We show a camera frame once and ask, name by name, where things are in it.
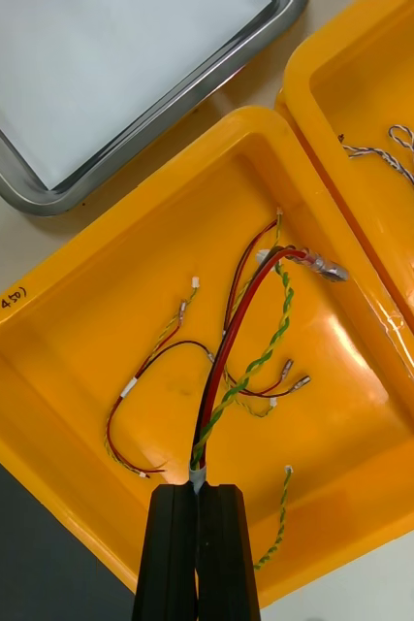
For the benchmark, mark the steel tray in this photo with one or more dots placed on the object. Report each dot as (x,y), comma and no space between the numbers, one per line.
(37,199)

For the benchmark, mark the yellow-orange plastic bin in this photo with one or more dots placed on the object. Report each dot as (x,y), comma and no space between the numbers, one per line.
(337,436)
(361,58)

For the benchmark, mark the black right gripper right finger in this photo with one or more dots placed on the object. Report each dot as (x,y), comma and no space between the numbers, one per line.
(226,553)

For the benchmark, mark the white sheet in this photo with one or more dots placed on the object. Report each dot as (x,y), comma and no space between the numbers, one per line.
(95,73)

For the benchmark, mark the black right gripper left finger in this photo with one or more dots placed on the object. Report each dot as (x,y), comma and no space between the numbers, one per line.
(168,553)

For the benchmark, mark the thin harness with white tag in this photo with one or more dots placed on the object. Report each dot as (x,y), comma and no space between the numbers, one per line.
(129,388)

